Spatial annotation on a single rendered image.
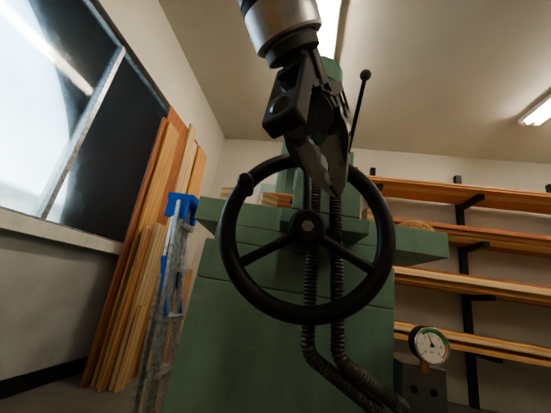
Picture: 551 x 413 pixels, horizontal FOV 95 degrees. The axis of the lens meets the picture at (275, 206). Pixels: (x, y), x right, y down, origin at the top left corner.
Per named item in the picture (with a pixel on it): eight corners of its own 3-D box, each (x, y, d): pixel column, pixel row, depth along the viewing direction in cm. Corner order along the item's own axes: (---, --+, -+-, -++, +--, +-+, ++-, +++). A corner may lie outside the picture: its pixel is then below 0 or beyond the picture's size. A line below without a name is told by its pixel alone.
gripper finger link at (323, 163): (346, 184, 41) (328, 129, 39) (335, 200, 37) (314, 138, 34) (328, 188, 43) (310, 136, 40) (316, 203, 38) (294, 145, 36)
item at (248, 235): (213, 238, 59) (217, 221, 61) (229, 251, 79) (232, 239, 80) (386, 265, 57) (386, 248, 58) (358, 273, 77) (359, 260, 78)
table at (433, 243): (177, 205, 52) (185, 179, 54) (213, 236, 81) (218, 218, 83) (483, 251, 48) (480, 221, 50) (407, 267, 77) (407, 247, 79)
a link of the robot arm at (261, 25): (293, -30, 26) (227, 25, 31) (309, 22, 27) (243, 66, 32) (321, -9, 32) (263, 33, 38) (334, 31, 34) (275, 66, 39)
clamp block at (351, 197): (289, 207, 51) (295, 169, 54) (287, 224, 64) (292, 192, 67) (362, 219, 51) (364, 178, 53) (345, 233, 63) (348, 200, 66)
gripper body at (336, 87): (355, 119, 38) (329, 33, 35) (339, 130, 31) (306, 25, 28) (310, 136, 42) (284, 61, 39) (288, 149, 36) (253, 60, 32)
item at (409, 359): (403, 414, 45) (403, 362, 47) (377, 388, 56) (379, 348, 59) (452, 423, 44) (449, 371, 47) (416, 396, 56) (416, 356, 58)
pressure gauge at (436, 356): (415, 374, 44) (414, 324, 47) (405, 368, 48) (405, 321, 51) (452, 381, 44) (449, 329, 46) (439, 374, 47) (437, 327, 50)
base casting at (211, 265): (193, 275, 57) (203, 236, 60) (235, 283, 111) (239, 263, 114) (397, 310, 54) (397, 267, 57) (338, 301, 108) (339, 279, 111)
